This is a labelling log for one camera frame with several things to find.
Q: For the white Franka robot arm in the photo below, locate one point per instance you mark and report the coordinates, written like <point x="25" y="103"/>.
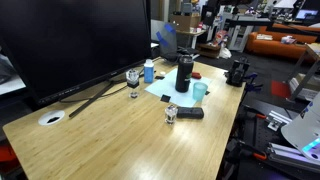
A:
<point x="305" y="130"/>

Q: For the white mat sheet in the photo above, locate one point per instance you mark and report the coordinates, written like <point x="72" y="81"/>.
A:
<point x="166" y="87"/>

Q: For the black tape piece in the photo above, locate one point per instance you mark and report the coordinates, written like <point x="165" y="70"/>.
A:
<point x="207" y="92"/>
<point x="159" y="77"/>
<point x="165" y="98"/>

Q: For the white round cap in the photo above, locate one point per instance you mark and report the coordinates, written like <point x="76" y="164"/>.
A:
<point x="163" y="73"/>

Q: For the blue bottle white cap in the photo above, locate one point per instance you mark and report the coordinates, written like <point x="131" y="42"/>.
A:
<point x="148" y="71"/>

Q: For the black thermos bottle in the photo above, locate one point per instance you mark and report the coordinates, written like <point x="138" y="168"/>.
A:
<point x="184" y="75"/>

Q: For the laptop with blue tape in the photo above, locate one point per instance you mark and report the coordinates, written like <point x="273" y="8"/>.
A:
<point x="166" y="38"/>

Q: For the black monitor stand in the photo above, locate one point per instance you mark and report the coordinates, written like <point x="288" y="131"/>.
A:
<point x="90" y="100"/>

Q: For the cardboard box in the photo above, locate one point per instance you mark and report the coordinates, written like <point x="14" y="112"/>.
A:
<point x="185" y="22"/>

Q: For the black clamp device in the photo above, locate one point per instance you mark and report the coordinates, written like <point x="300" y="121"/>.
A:
<point x="236" y="75"/>

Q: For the blue spring clamp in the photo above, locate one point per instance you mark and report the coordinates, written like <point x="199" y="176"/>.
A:
<point x="253" y="82"/>

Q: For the large black monitor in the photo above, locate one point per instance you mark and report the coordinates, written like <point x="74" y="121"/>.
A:
<point x="73" y="40"/>

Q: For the orange sofa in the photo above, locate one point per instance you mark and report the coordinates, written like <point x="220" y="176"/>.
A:
<point x="276" y="45"/>

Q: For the background computer screen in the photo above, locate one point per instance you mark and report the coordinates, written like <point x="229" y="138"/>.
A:
<point x="306" y="14"/>

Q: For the aluminium rail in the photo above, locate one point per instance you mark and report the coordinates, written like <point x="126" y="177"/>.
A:
<point x="290" y="155"/>

